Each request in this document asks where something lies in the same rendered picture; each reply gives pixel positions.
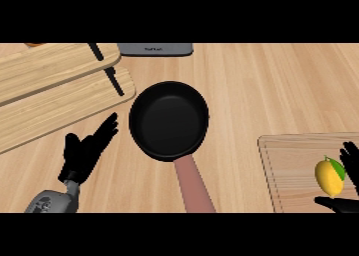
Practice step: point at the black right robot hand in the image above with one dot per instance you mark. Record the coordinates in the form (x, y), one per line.
(355, 166)

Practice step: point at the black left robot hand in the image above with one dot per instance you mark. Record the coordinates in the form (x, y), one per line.
(85, 154)

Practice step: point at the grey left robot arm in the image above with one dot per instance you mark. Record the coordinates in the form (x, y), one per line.
(57, 200)

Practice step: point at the yellow lemon with green leaf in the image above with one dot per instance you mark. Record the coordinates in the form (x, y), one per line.
(330, 176)

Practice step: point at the pale wooden cutting board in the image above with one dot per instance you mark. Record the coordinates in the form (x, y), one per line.
(305, 173)

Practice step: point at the orange object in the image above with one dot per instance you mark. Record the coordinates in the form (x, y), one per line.
(35, 44)

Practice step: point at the grey appliance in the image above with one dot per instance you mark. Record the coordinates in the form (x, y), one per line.
(155, 49)

